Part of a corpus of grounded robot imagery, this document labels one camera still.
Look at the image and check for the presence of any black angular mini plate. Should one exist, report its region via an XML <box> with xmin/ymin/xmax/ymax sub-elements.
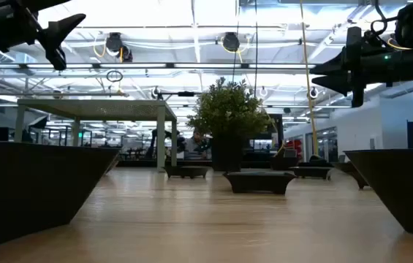
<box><xmin>270</xmin><ymin>156</ymin><xmax>300</xmax><ymax>171</ymax></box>

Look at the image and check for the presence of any black wavy square plate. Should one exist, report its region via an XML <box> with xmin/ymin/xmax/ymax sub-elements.
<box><xmin>344</xmin><ymin>148</ymin><xmax>413</xmax><ymax>239</ymax></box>
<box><xmin>332</xmin><ymin>161</ymin><xmax>371</xmax><ymax>190</ymax></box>

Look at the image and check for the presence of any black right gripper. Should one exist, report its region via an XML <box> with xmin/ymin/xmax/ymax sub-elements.
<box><xmin>310</xmin><ymin>26</ymin><xmax>412</xmax><ymax>107</ymax></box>

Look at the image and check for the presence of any black ceiling cable reel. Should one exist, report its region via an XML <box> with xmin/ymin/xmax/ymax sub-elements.
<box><xmin>221</xmin><ymin>31</ymin><xmax>242</xmax><ymax>53</ymax></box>
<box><xmin>104</xmin><ymin>31</ymin><xmax>134</xmax><ymax>63</ymax></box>

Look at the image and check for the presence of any black round wavy plate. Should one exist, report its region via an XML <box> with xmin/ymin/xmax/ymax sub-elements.
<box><xmin>223</xmin><ymin>170</ymin><xmax>298</xmax><ymax>195</ymax></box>

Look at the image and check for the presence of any green potted plant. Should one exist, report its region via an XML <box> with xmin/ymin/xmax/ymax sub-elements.
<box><xmin>186</xmin><ymin>76</ymin><xmax>273</xmax><ymax>172</ymax></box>

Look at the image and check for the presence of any person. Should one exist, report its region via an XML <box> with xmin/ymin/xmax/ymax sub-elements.
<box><xmin>182</xmin><ymin>129</ymin><xmax>213</xmax><ymax>161</ymax></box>

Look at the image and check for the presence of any black aluminium table frame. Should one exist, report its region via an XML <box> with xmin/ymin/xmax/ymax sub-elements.
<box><xmin>116</xmin><ymin>159</ymin><xmax>342</xmax><ymax>169</ymax></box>

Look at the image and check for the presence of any yellow cable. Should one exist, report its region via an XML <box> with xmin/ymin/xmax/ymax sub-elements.
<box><xmin>298</xmin><ymin>0</ymin><xmax>321</xmax><ymax>157</ymax></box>

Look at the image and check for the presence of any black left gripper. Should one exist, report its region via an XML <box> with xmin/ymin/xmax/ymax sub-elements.
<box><xmin>0</xmin><ymin>0</ymin><xmax>86</xmax><ymax>71</ymax></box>

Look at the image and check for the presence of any rack of red bins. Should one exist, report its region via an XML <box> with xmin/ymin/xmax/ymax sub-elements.
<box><xmin>284</xmin><ymin>138</ymin><xmax>304</xmax><ymax>161</ymax></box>

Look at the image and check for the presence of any black right camera cable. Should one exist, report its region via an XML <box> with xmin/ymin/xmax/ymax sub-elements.
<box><xmin>369</xmin><ymin>0</ymin><xmax>399</xmax><ymax>38</ymax></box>

